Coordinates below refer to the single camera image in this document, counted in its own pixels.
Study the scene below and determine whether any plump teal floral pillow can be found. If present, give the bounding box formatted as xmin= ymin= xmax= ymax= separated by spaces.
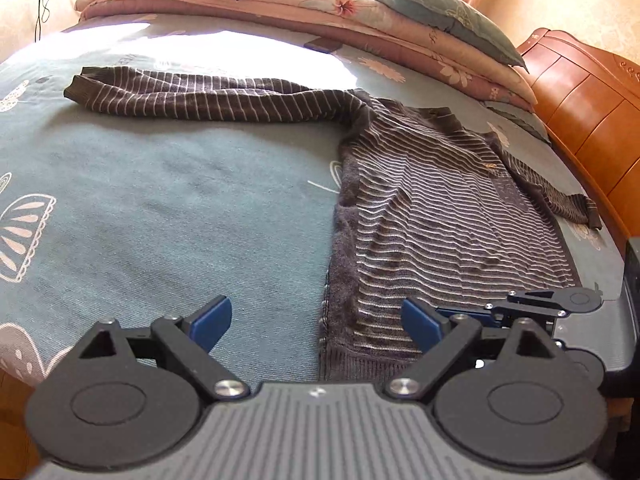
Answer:
xmin=355 ymin=0 xmax=530 ymax=72

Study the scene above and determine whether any grey striped sweater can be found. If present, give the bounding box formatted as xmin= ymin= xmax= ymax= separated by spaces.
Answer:
xmin=63 ymin=66 xmax=603 ymax=381

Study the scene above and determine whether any black cable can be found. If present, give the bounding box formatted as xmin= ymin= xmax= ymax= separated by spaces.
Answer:
xmin=35 ymin=0 xmax=56 ymax=41

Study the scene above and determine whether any pink floral folded quilt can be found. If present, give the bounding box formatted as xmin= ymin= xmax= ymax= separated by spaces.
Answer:
xmin=75 ymin=0 xmax=538 ymax=111

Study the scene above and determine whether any flat teal pillow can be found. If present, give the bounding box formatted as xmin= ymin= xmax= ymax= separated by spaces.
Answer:
xmin=482 ymin=100 xmax=551 ymax=143

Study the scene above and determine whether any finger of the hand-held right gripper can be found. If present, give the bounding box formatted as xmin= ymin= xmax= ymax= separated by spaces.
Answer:
xmin=434 ymin=287 xmax=606 ymax=326

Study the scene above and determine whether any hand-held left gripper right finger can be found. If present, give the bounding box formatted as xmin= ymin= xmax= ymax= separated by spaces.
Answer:
xmin=384 ymin=298 xmax=557 ymax=403

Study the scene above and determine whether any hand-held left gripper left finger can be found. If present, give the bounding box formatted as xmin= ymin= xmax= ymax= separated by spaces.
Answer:
xmin=76 ymin=295 xmax=251 ymax=402

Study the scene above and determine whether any wooden headboard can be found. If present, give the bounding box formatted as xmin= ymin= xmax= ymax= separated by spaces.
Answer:
xmin=515 ymin=27 xmax=640 ymax=241

